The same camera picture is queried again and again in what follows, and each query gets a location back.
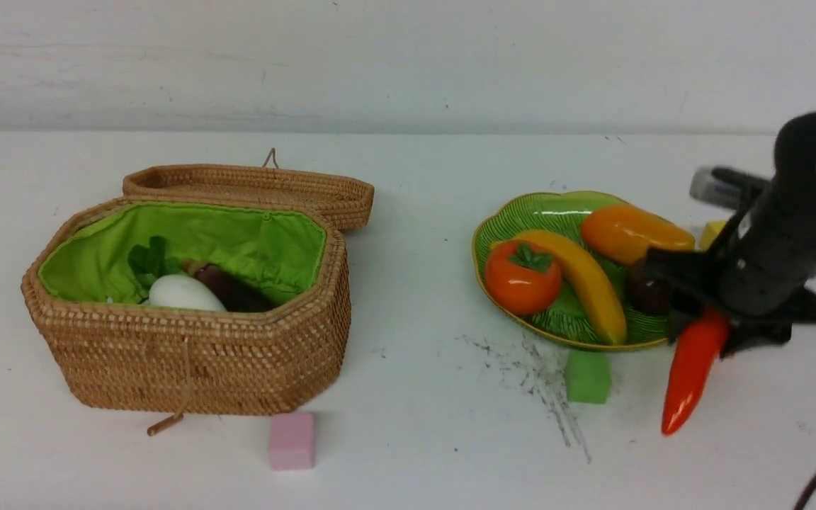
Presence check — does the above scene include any woven wicker basket green lining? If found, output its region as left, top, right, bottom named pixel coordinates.
left=21, top=196, right=351, bottom=435

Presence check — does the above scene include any yellow foam cube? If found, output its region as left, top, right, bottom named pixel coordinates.
left=698, top=220, right=726, bottom=251

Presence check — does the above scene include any yellow banana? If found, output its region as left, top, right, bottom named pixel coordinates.
left=511, top=229, right=628, bottom=346

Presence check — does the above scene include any yellow orange mango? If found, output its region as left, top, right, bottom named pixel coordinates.
left=579, top=203, right=694, bottom=266

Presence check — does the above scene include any pink foam cube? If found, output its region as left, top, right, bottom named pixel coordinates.
left=268, top=412, right=315, bottom=472

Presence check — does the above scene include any dark purple eggplant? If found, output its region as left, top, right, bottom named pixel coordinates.
left=178, top=259, right=276, bottom=313

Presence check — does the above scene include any woven wicker basket lid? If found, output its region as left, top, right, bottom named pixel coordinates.
left=123, top=149, right=375, bottom=230

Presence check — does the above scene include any dark purple mangosteen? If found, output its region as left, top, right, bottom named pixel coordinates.
left=625, top=259, right=672, bottom=316

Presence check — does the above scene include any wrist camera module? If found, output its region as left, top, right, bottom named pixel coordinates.
left=689, top=166, right=770, bottom=212

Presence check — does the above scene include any green foam cube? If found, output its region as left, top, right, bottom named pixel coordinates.
left=564, top=351, right=612, bottom=404

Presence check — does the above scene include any green ribbed glass plate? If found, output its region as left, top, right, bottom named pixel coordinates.
left=472, top=191, right=668, bottom=352

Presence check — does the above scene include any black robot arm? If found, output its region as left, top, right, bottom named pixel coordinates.
left=644, top=112, right=816, bottom=356

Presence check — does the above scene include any orange persimmon with green top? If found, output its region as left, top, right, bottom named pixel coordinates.
left=483, top=239, right=563, bottom=317

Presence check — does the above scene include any white radish with leaves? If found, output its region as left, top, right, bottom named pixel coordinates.
left=127, top=236, right=227, bottom=311

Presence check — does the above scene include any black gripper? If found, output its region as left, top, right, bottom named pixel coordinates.
left=645, top=188, right=816, bottom=358

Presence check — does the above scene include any orange plastic carrot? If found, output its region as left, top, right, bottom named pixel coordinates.
left=661, top=307, right=730, bottom=436

